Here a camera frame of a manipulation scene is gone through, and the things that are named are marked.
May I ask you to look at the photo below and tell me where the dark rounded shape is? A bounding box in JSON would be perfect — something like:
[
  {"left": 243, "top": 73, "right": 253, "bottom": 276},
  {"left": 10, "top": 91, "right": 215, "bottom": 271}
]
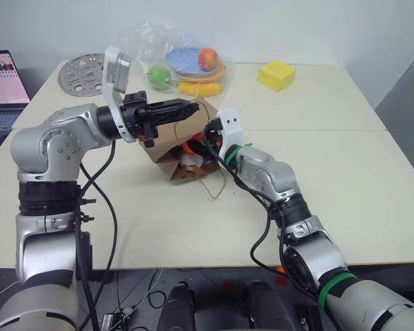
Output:
[
  {"left": 246, "top": 280, "right": 293, "bottom": 331},
  {"left": 161, "top": 281, "right": 197, "bottom": 331}
]

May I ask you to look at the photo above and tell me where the red yellow apple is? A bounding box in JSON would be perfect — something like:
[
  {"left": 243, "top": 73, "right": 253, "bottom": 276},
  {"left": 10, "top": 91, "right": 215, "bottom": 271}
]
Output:
[{"left": 197, "top": 47, "right": 219, "bottom": 72}]

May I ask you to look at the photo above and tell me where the brown paper bag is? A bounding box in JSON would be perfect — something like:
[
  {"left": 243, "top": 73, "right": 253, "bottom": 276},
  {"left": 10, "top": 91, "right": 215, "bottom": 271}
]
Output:
[{"left": 137, "top": 96, "right": 229, "bottom": 201}]

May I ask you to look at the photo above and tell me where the small black box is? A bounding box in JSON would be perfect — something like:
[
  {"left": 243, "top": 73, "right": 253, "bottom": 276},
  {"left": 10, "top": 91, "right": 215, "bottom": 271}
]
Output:
[{"left": 101, "top": 311, "right": 126, "bottom": 331}]

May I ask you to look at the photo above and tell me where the brown orange plush toy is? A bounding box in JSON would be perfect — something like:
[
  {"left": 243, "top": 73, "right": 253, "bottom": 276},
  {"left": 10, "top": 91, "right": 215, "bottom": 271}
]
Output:
[{"left": 179, "top": 165, "right": 204, "bottom": 179}]

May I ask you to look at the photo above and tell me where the open laptop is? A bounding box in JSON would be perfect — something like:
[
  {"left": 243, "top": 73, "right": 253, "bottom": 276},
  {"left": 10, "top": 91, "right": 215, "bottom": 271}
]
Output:
[{"left": 0, "top": 50, "right": 32, "bottom": 154}]

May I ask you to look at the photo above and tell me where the green apple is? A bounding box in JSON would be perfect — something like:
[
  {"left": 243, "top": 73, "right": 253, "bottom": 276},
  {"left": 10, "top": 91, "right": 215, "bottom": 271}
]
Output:
[{"left": 147, "top": 65, "right": 173, "bottom": 92}]

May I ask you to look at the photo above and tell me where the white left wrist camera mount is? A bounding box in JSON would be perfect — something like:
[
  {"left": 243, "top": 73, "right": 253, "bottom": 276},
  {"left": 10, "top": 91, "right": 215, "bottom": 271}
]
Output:
[{"left": 101, "top": 45, "right": 139, "bottom": 144}]

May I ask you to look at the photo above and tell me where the thin white floor cable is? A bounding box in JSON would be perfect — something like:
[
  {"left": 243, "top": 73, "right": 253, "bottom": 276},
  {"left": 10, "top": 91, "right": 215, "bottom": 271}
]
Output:
[{"left": 116, "top": 268, "right": 164, "bottom": 313}]

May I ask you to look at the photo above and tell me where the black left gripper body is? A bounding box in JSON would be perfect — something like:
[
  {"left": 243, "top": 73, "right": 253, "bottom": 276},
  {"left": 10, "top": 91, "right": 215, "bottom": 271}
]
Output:
[{"left": 120, "top": 90, "right": 160, "bottom": 148}]

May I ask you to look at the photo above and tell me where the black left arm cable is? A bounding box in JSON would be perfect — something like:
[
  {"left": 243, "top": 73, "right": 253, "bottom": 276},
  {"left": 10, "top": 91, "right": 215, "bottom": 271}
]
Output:
[{"left": 74, "top": 139, "right": 120, "bottom": 331}]

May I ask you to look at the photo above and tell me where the blue plate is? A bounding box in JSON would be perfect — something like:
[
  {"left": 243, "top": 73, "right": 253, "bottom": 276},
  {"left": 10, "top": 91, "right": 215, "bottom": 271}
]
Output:
[{"left": 166, "top": 46, "right": 220, "bottom": 76}]

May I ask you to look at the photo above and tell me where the clear plastic bag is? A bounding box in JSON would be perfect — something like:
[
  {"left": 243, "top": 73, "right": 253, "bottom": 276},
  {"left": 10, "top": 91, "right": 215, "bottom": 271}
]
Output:
[{"left": 119, "top": 21, "right": 236, "bottom": 106}]

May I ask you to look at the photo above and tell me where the orange plate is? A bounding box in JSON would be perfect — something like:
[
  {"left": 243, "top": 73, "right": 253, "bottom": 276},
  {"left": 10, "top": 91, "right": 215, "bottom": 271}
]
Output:
[{"left": 171, "top": 61, "right": 228, "bottom": 84}]

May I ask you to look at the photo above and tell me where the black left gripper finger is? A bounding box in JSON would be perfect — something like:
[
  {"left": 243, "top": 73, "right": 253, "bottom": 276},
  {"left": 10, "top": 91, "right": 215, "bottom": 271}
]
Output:
[
  {"left": 150, "top": 110, "right": 198, "bottom": 126},
  {"left": 148, "top": 99, "right": 199, "bottom": 115}
]

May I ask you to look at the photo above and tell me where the white plush toy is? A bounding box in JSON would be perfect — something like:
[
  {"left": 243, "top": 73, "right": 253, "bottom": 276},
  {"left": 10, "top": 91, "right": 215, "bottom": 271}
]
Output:
[{"left": 178, "top": 153, "right": 205, "bottom": 170}]

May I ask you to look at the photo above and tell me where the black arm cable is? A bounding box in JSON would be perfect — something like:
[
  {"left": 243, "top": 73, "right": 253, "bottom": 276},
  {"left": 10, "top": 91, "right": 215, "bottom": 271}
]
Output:
[
  {"left": 74, "top": 139, "right": 120, "bottom": 331},
  {"left": 206, "top": 143, "right": 343, "bottom": 331}
]

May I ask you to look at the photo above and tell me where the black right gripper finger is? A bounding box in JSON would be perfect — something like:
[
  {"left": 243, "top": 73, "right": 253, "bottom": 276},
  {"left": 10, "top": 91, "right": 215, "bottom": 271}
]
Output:
[{"left": 189, "top": 139, "right": 211, "bottom": 157}]

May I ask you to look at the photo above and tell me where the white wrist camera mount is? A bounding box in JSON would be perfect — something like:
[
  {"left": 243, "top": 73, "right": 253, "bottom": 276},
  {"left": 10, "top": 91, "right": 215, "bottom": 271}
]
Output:
[
  {"left": 101, "top": 45, "right": 139, "bottom": 144},
  {"left": 215, "top": 107, "right": 244, "bottom": 158}
]

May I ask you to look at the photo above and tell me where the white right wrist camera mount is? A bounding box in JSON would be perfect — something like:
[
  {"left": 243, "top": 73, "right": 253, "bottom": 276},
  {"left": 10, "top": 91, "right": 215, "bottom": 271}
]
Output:
[{"left": 215, "top": 107, "right": 244, "bottom": 158}]

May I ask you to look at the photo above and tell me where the yellow cheese block toy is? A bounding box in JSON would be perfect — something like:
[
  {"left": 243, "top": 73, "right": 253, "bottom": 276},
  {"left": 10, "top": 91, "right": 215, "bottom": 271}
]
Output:
[{"left": 257, "top": 59, "right": 297, "bottom": 92}]

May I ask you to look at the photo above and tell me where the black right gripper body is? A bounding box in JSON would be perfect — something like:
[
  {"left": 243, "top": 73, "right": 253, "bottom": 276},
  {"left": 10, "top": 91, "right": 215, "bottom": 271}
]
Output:
[{"left": 202, "top": 118, "right": 226, "bottom": 163}]

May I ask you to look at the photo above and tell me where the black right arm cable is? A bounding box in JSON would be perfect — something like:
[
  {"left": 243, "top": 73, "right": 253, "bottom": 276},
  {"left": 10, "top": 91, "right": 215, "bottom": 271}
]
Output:
[{"left": 206, "top": 143, "right": 343, "bottom": 331}]

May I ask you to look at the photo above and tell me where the yellow banana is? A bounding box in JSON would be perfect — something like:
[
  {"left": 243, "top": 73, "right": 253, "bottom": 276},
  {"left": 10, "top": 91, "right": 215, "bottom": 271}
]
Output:
[{"left": 177, "top": 81, "right": 224, "bottom": 97}]

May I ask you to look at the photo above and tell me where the round perforated metal disc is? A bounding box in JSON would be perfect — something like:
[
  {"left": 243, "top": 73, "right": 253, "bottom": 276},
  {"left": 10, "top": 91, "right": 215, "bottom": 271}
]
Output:
[{"left": 58, "top": 52, "right": 107, "bottom": 98}]

